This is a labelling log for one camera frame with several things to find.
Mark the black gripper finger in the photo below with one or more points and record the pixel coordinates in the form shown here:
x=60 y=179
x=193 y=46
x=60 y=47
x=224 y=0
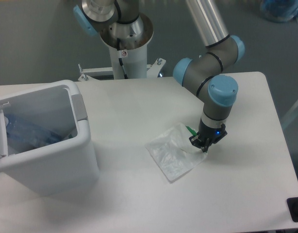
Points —
x=196 y=142
x=214 y=135

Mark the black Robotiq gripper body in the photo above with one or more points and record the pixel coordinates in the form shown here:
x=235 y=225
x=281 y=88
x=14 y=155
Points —
x=202 y=126

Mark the white green plastic bag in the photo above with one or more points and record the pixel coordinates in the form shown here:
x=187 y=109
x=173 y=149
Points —
x=173 y=152

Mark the crushed clear plastic bottle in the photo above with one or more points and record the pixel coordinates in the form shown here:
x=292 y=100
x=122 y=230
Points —
x=23 y=134

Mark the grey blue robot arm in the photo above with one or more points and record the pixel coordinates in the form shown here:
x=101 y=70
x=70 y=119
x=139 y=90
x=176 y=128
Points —
x=202 y=77

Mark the white trash can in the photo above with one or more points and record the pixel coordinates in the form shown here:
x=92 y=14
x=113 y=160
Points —
x=59 y=107

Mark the black device at table edge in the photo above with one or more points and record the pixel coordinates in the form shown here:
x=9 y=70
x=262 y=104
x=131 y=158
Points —
x=293 y=208

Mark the blue plastic bag on floor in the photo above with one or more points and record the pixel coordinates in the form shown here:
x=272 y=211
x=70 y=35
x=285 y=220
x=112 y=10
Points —
x=279 y=11

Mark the white frame at right edge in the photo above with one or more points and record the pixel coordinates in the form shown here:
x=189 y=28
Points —
x=290 y=115

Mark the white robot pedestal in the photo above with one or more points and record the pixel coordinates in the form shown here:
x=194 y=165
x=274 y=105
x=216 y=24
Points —
x=127 y=44

